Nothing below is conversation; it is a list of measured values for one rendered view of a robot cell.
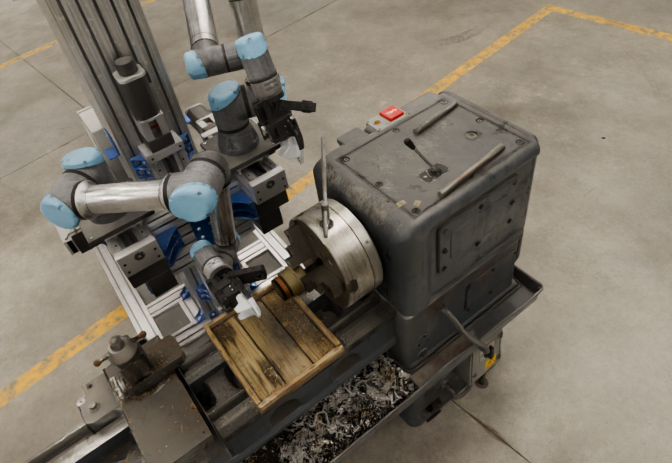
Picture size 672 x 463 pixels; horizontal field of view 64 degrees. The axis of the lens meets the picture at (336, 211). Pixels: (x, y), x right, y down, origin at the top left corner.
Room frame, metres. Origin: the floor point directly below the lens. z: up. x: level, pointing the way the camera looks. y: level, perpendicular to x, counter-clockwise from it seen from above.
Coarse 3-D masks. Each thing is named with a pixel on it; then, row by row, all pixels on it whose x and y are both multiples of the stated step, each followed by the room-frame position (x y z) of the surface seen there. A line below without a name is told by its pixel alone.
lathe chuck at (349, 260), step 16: (320, 208) 1.14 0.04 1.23; (304, 224) 1.08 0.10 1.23; (320, 224) 1.06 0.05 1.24; (336, 224) 1.06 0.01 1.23; (320, 240) 1.02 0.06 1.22; (336, 240) 1.01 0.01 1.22; (352, 240) 1.01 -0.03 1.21; (320, 256) 1.04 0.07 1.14; (336, 256) 0.97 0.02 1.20; (352, 256) 0.98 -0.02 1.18; (336, 272) 0.97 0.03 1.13; (352, 272) 0.95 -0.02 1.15; (368, 272) 0.96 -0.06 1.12; (368, 288) 0.96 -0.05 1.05
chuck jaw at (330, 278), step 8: (312, 272) 1.01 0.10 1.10; (320, 272) 1.00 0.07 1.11; (328, 272) 0.99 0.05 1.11; (304, 280) 0.98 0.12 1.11; (312, 280) 0.98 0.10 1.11; (320, 280) 0.97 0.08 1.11; (328, 280) 0.96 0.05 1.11; (336, 280) 0.95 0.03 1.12; (352, 280) 0.94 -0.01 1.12; (312, 288) 0.97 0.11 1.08; (320, 288) 0.95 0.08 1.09; (328, 288) 0.94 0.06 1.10; (336, 288) 0.93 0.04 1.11; (344, 288) 0.94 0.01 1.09; (352, 288) 0.94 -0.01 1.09; (336, 296) 0.92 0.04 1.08
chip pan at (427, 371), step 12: (528, 288) 1.21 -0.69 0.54; (516, 300) 1.17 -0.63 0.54; (492, 312) 1.13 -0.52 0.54; (504, 312) 1.12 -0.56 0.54; (480, 324) 1.09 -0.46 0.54; (492, 324) 1.08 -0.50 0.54; (480, 336) 1.04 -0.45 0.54; (456, 348) 1.01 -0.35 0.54; (432, 360) 0.98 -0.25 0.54; (444, 360) 0.97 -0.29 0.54; (420, 372) 0.94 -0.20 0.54; (432, 372) 0.93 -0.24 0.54; (420, 384) 0.90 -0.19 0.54
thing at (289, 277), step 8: (280, 272) 1.02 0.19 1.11; (288, 272) 1.01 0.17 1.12; (296, 272) 1.01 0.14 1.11; (304, 272) 1.01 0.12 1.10; (272, 280) 1.00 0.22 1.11; (280, 280) 0.99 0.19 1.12; (288, 280) 0.98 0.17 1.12; (296, 280) 0.99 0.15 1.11; (280, 288) 0.97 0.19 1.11; (288, 288) 0.97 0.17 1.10; (296, 288) 0.97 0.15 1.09; (304, 288) 0.98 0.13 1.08; (280, 296) 0.98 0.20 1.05; (288, 296) 0.96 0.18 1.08
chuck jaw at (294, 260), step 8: (296, 224) 1.14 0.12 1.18; (288, 232) 1.10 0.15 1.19; (296, 232) 1.10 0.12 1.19; (296, 240) 1.08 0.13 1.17; (304, 240) 1.09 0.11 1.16; (288, 248) 1.07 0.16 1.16; (296, 248) 1.07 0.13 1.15; (304, 248) 1.07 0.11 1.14; (296, 256) 1.05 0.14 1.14; (304, 256) 1.05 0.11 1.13; (312, 256) 1.06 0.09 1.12; (288, 264) 1.05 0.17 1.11; (296, 264) 1.03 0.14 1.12
